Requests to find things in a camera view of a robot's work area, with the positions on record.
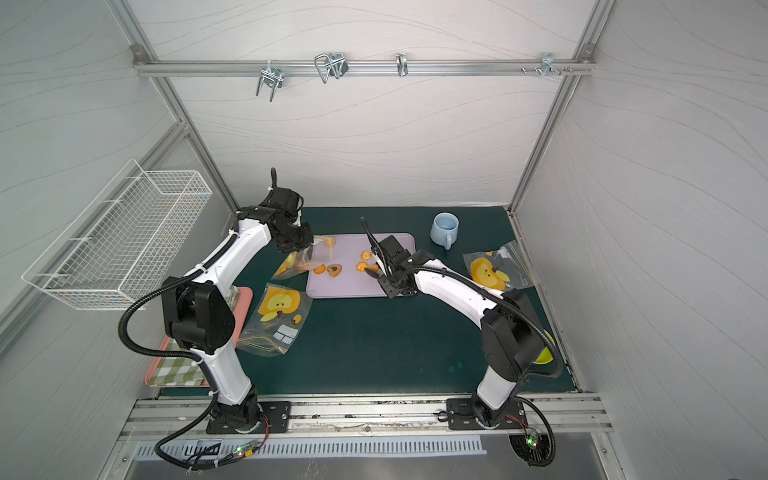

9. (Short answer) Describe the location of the metal hook clamp left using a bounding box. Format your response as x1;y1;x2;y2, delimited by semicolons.
255;62;284;102

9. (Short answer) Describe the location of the white wire basket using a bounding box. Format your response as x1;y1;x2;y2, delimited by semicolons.
21;160;212;311

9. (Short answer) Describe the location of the resealable bag with duck print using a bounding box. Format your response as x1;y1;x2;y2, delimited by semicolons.
236;284;313;358

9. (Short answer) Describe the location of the round scalloped cookie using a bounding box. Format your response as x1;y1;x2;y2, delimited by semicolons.
356;262;379;275

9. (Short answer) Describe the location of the metal hook clamp middle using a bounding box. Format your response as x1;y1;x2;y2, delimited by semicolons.
313;52;349;84

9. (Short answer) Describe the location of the green bowl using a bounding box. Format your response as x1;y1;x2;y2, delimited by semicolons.
534;331;555;365

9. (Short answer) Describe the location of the pink tray with checked cloth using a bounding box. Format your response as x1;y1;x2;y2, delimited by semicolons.
144;287;253;388

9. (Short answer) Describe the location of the clear resealable bag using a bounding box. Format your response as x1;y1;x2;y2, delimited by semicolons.
463;240;535;291

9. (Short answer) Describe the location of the aluminium cross rail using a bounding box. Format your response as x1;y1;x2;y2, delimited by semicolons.
134;57;597;78

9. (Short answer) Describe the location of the metal hook clamp small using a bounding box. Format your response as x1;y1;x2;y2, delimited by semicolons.
395;53;408;78

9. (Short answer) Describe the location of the light blue ceramic mug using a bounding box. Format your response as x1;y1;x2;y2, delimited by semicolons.
430;212;460;250

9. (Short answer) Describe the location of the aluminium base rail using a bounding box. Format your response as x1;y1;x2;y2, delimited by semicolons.
118;392;613;440

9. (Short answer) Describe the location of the brown heart cookie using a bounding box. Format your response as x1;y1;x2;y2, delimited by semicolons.
327;264;342;277

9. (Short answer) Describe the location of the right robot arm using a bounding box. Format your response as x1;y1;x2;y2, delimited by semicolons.
360;217;565;468

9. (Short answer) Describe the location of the resealable bag table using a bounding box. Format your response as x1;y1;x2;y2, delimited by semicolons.
272;236;336;280

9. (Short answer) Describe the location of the lilac plastic tray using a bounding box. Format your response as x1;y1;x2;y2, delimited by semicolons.
306;233;386;299

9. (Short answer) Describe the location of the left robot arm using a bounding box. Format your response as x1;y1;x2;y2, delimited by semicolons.
117;179;313;472

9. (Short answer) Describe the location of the metal hook clamp right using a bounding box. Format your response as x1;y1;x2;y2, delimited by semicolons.
520;53;572;77

